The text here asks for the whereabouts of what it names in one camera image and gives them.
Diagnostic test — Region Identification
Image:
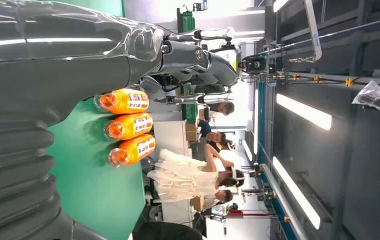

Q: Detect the cardboard box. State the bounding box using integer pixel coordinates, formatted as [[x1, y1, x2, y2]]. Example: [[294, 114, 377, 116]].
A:
[[189, 195, 205, 213], [185, 122, 200, 143]]

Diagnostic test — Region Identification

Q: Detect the white robot support gantry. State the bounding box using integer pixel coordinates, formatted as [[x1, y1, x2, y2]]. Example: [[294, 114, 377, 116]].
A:
[[288, 0, 323, 64]]

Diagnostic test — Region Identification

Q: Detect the green table mat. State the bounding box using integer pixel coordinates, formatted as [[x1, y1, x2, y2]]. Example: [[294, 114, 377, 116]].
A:
[[45, 97, 147, 240]]

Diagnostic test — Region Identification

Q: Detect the long ceiling light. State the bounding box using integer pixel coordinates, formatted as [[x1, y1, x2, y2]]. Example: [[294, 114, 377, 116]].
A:
[[275, 93, 333, 131], [271, 156, 322, 231], [241, 138, 254, 163], [272, 0, 291, 14]]

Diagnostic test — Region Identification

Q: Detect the white cabinet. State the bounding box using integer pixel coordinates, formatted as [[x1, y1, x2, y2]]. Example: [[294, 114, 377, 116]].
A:
[[152, 120, 193, 159]]

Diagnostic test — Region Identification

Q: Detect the person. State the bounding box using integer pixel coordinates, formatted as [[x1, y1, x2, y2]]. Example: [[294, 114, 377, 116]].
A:
[[206, 188, 234, 210], [198, 100, 236, 122], [146, 144, 246, 205], [205, 130, 235, 154]]

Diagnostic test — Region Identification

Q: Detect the grey ceiling pipe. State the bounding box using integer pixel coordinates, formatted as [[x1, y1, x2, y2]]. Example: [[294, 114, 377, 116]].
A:
[[261, 163, 307, 240]]

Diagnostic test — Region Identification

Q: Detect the orange juice bottle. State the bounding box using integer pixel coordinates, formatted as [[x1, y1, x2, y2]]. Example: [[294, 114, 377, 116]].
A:
[[103, 112, 154, 141], [93, 88, 150, 116], [107, 133, 157, 169]]

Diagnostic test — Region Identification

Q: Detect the clear plastic bag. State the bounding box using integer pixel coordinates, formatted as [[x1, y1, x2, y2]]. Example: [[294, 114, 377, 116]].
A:
[[351, 80, 380, 118]]

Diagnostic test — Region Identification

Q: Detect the grey humanoid robot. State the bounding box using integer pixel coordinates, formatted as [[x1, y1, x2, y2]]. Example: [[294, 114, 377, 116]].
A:
[[140, 27, 268, 106]]

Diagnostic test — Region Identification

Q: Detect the green cabinet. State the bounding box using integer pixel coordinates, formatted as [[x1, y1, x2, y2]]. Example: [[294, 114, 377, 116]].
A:
[[176, 7, 197, 34]]

